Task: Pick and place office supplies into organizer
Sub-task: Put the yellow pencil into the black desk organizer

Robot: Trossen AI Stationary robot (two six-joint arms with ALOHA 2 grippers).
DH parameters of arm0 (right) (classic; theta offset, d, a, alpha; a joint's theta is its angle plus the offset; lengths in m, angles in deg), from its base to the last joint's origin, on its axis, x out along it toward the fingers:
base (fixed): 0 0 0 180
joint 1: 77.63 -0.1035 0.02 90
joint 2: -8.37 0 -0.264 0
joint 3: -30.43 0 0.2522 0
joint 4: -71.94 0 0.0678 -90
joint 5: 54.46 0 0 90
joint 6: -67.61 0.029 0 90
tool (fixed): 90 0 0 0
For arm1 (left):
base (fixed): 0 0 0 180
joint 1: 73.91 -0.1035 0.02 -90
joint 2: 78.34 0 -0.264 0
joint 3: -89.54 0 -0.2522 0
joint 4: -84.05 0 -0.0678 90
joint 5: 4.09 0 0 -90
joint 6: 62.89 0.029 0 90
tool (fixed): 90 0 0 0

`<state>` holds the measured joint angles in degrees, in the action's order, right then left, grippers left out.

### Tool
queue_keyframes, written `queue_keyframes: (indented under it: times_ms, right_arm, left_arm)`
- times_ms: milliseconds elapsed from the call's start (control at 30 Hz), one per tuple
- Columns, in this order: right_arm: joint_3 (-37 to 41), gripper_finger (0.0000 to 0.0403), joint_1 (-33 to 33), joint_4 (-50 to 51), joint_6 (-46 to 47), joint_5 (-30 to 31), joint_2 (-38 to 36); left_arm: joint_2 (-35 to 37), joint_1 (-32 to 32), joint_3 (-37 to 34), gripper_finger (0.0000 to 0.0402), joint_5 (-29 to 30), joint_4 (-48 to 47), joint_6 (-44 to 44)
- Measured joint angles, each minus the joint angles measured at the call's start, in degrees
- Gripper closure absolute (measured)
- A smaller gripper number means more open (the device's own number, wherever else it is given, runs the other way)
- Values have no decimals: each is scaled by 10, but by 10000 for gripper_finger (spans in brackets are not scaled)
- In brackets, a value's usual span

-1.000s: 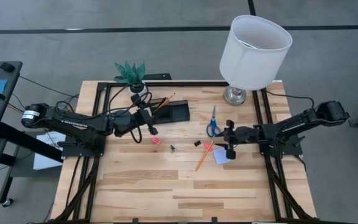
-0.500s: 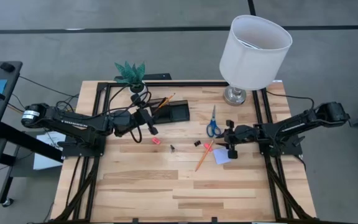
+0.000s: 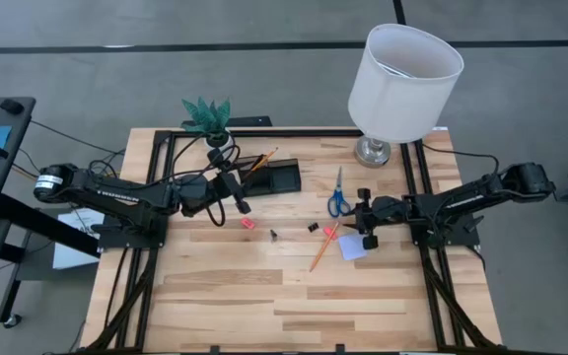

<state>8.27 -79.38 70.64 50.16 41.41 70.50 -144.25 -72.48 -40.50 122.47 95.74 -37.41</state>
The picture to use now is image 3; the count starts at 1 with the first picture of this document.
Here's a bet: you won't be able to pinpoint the black aluminium table frame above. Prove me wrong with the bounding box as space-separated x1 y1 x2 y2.
80 128 505 355

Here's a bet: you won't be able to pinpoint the black desk leg frame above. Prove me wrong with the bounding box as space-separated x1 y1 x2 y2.
0 192 103 326

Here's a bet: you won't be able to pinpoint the white shade table lamp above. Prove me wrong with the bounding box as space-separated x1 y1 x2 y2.
346 23 465 170

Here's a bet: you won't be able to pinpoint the pale blue sticky note pad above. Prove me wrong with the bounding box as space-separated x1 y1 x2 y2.
337 233 369 262

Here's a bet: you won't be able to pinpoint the blue handled scissors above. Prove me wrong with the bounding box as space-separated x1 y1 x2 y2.
326 166 353 220

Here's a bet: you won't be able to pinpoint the black flat bar device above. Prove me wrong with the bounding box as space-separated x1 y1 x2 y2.
180 115 273 128

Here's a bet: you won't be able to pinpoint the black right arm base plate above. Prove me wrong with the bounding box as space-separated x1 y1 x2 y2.
408 205 482 249

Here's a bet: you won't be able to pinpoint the black floor cable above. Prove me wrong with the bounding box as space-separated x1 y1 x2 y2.
11 117 127 181

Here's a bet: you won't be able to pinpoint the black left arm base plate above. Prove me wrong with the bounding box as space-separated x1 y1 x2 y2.
97 222 168 249

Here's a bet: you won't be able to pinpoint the orange pencil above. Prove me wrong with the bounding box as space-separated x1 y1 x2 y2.
309 221 341 274
243 146 280 180

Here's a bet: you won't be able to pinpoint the dark grey side desk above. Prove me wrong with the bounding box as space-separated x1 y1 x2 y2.
0 96 37 222

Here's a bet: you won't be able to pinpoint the green plant in white pot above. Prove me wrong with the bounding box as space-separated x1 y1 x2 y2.
180 96 235 152

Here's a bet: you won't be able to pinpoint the printed white paper sheet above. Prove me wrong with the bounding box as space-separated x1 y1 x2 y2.
61 206 107 241

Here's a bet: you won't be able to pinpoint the black mesh desk organizer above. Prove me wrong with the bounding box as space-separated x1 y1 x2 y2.
237 154 303 199

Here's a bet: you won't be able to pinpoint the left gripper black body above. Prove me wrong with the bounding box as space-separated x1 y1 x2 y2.
207 145 254 215

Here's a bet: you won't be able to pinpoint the plain white sheet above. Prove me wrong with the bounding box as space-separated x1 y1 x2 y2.
51 240 101 271

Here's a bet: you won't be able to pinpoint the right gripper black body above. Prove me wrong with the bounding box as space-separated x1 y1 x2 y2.
355 185 407 251

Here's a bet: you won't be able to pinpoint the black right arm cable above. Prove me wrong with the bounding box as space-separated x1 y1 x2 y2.
420 142 502 179

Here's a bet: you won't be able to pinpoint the black computer mouse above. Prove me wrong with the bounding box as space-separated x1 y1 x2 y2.
0 98 26 115

